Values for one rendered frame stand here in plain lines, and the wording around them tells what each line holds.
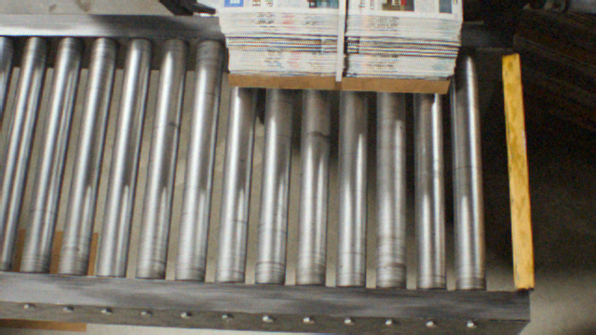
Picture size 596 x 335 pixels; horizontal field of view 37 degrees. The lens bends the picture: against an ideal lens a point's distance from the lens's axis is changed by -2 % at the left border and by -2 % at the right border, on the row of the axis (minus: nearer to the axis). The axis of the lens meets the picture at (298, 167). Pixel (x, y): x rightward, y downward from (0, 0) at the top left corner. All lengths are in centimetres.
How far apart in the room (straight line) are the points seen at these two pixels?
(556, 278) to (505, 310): 91
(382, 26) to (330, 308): 45
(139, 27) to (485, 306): 78
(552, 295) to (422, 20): 112
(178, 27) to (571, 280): 123
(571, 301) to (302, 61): 113
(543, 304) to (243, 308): 108
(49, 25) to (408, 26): 68
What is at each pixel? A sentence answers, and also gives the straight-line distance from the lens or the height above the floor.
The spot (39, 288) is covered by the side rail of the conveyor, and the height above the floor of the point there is 80.
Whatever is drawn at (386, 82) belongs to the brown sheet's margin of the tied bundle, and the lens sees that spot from 154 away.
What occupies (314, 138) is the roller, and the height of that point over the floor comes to 80.
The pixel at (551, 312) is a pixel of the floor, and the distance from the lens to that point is 234.
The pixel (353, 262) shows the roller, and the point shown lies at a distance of 146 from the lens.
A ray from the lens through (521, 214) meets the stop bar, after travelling 150.
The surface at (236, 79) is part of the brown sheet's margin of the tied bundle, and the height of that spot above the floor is 84.
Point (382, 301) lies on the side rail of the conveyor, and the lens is 144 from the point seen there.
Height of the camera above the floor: 218
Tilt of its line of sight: 66 degrees down
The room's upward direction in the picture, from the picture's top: 2 degrees counter-clockwise
